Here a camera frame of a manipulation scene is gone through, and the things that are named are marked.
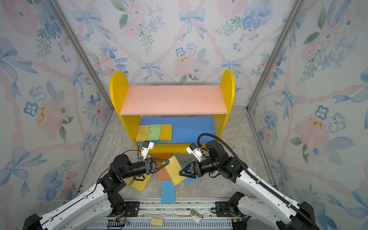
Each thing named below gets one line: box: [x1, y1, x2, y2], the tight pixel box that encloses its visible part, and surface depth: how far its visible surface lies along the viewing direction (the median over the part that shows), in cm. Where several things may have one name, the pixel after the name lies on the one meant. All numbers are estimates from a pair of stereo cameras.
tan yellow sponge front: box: [164, 155, 187, 187], surface depth 64 cm
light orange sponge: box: [157, 167, 170, 181], surface depth 65 cm
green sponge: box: [147, 124, 161, 142], surface depth 87 cm
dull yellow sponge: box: [135, 124, 150, 142], surface depth 86 cm
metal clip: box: [190, 209, 204, 225], surface depth 72 cm
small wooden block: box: [150, 217, 164, 227], surface depth 72 cm
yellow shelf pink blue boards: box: [109, 70, 236, 154], surface depth 72 cm
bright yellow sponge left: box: [131, 173, 153, 193], surface depth 82 cm
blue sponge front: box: [161, 179, 176, 204], surface depth 80 cm
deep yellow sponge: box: [160, 123, 173, 142], surface depth 87 cm
